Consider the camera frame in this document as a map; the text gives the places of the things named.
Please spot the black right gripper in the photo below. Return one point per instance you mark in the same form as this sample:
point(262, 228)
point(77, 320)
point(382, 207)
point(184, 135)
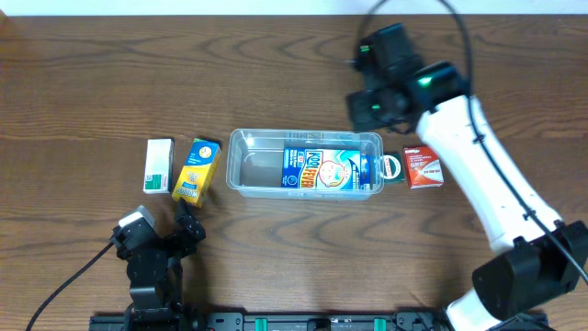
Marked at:
point(361, 112)

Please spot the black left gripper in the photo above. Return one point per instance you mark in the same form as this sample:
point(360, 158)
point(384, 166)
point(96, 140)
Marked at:
point(165, 242)

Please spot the blue Kool Fever box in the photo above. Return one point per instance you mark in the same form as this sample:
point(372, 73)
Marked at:
point(325, 169)

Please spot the red white medicine box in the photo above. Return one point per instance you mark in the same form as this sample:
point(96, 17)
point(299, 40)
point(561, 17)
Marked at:
point(423, 167)

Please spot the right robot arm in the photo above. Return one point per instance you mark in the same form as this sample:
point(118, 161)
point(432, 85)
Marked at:
point(537, 256)

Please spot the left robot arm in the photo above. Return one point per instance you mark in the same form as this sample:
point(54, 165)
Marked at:
point(154, 262)

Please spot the clear plastic container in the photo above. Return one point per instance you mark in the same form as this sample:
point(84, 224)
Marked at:
point(255, 160)

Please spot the small green round-logo box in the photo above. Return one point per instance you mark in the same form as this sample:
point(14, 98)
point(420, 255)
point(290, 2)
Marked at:
point(393, 168)

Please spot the yellow Woods syrup box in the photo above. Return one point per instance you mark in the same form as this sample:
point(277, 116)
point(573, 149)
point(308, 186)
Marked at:
point(197, 172)

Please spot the white green Panadol box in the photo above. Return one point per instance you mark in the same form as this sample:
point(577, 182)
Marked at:
point(158, 166)

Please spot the black mounting rail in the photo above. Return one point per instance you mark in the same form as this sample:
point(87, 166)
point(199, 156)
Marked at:
point(400, 321)

